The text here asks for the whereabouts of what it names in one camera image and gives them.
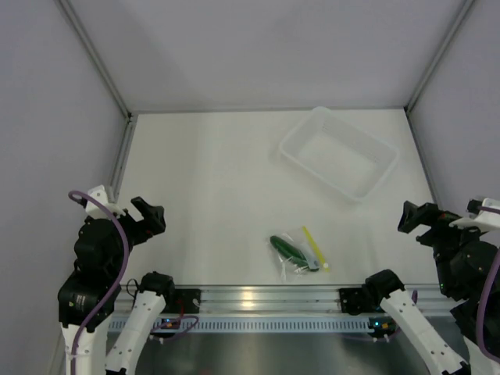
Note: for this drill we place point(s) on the clear zip top bag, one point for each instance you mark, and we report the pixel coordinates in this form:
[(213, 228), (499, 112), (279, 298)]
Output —
[(302, 239)]

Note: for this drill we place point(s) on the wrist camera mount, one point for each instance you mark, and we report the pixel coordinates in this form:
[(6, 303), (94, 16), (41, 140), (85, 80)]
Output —
[(487, 218), (105, 196)]

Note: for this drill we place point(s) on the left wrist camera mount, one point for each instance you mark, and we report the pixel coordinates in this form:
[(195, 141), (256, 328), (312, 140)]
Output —
[(105, 196)]

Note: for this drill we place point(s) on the green fake cucumber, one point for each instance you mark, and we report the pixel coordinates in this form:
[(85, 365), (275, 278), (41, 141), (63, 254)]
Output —
[(288, 251)]

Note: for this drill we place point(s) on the left aluminium frame post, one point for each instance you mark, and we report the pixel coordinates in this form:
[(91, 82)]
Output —
[(126, 132)]

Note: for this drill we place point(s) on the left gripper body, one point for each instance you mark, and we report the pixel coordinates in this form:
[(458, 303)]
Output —
[(134, 232)]

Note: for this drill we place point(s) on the white perforated plastic basket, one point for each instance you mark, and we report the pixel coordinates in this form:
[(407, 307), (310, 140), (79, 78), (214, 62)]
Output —
[(341, 155)]

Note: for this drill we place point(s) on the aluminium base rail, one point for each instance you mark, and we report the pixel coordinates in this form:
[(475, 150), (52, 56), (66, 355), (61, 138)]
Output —
[(290, 299)]

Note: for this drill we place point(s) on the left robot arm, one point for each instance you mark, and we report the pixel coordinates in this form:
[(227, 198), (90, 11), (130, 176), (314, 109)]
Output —
[(87, 297)]

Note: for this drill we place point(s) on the slotted cable duct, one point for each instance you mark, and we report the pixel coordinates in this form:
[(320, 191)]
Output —
[(215, 324)]

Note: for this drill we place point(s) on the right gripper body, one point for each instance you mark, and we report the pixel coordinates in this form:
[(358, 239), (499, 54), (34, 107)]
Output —
[(441, 233)]

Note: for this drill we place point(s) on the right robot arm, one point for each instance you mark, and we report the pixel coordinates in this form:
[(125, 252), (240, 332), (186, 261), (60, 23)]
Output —
[(467, 272)]

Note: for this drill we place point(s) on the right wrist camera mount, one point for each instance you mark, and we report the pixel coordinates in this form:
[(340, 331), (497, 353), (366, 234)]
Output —
[(487, 218)]

